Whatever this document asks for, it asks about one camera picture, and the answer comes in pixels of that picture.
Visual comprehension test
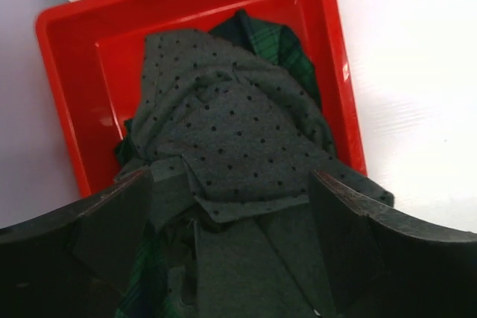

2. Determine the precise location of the green plaid skirt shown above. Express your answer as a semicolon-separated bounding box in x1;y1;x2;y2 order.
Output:
115;10;320;317

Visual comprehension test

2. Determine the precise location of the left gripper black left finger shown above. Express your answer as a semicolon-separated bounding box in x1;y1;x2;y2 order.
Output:
1;171;153;317

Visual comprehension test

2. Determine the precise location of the red plastic tray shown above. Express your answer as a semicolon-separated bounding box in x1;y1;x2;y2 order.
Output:
36;0;366;197

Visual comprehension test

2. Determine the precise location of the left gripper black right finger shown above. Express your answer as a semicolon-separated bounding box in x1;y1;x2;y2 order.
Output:
309;171;476;317

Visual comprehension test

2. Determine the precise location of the grey dotted skirt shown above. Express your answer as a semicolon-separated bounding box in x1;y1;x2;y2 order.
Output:
116;30;394;317

